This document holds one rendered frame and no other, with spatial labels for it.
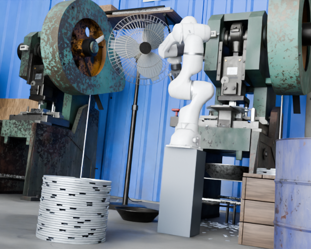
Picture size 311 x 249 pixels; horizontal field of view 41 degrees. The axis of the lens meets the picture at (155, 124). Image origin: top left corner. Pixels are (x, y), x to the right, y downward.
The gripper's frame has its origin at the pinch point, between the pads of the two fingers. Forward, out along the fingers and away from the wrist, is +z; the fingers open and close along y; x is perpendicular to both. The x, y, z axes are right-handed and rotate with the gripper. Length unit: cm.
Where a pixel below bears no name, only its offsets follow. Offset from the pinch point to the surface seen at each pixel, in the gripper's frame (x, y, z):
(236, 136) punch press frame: -11, 44, 26
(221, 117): -1.1, 30.6, 16.9
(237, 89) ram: 14.9, 37.5, 1.0
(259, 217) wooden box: -78, 74, 45
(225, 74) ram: 21.0, 28.0, -8.7
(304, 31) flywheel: 35, 79, -34
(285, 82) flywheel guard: 11, 71, -5
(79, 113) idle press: 39, -121, 28
